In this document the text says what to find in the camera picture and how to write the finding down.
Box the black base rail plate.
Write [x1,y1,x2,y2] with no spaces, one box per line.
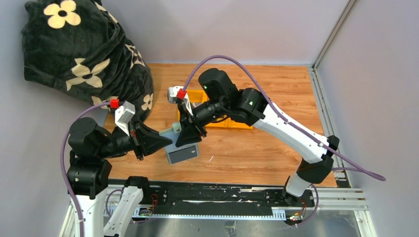
[119,180,316,217]

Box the green card holder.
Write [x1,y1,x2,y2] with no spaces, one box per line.
[158,122,200,165]

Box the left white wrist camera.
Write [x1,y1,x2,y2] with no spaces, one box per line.
[115,101,135,135]

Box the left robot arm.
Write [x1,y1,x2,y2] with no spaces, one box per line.
[67,117,172,237]

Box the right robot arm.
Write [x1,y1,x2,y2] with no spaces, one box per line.
[167,68,339,206]

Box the dark grey credit card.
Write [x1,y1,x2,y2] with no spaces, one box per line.
[168,145,199,164]

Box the aluminium frame rail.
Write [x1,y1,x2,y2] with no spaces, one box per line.
[312,0,359,141]

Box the black floral plush blanket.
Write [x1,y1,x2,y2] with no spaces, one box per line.
[21,0,154,120]

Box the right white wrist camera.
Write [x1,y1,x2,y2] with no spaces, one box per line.
[167,86,194,116]

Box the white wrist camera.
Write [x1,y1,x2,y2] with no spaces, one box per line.
[167,86,194,116]
[115,101,135,135]

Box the yellow three-compartment bin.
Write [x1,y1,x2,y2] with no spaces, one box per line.
[187,89,253,129]

